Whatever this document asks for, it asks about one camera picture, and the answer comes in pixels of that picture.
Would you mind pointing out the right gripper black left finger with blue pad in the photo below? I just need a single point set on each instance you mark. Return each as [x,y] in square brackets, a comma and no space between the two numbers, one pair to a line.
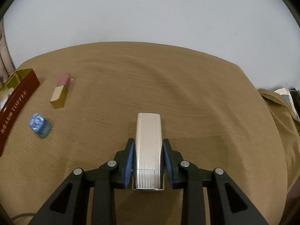
[68,204]

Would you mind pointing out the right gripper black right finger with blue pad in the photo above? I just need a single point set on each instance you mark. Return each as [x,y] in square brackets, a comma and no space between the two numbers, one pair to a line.
[227,203]

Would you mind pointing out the silver ribbed lighter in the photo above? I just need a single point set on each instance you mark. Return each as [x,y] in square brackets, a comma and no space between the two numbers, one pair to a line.
[148,167]

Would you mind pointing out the small clear pink plastic case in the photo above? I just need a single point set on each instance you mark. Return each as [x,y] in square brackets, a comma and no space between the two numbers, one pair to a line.
[5,94]

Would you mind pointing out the blue patterned washi tape roll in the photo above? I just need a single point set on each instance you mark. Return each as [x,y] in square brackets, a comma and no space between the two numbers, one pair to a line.
[40,125]

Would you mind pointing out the brown fabric covered seat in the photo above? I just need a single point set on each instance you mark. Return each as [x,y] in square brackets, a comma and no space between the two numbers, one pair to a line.
[288,128]

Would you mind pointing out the gold and pink lipstick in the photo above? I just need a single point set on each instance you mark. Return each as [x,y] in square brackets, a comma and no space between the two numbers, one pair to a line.
[60,93]

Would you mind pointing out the white grey item at right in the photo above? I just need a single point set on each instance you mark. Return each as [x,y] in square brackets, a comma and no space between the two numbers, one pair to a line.
[292,98]

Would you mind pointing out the red gold toffee box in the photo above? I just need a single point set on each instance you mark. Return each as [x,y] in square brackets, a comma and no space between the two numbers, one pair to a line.
[20,86]

